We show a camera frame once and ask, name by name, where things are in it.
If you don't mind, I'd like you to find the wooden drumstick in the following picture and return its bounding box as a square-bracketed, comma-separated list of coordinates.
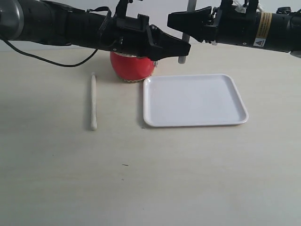
[90, 73, 97, 130]
[178, 0, 197, 64]

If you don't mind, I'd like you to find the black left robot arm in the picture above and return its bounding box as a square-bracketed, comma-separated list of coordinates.
[0, 0, 190, 61]

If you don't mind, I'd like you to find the small red drum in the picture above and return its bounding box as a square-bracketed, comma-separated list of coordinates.
[110, 52, 158, 82]

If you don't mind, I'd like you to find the white plastic tray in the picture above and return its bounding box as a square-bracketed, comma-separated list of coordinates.
[143, 73, 249, 128]

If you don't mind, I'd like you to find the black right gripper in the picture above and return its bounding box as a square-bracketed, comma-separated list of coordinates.
[167, 0, 259, 45]

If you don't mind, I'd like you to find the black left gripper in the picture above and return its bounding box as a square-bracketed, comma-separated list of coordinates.
[98, 0, 191, 61]

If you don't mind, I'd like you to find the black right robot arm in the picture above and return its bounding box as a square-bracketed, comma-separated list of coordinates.
[167, 0, 301, 57]

